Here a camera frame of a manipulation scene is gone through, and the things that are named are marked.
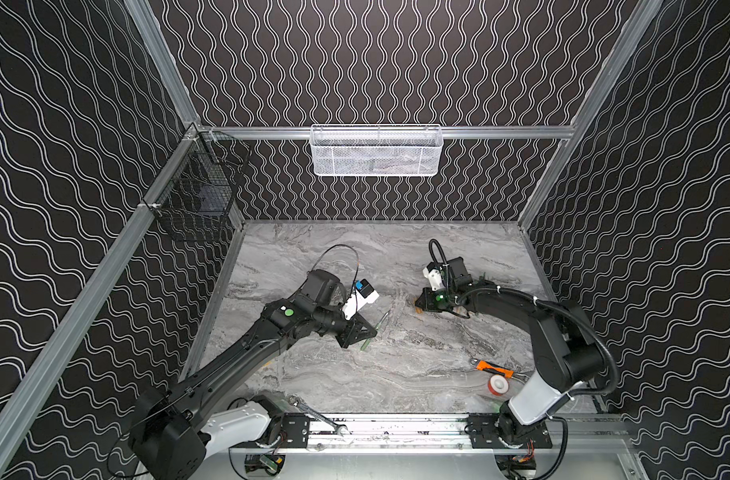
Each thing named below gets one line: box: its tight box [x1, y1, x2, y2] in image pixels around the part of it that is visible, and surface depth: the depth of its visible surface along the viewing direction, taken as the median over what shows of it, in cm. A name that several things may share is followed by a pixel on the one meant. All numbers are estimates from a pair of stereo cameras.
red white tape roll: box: [487, 374, 510, 396], surface depth 82 cm
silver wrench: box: [288, 395, 351, 437], surface depth 80 cm
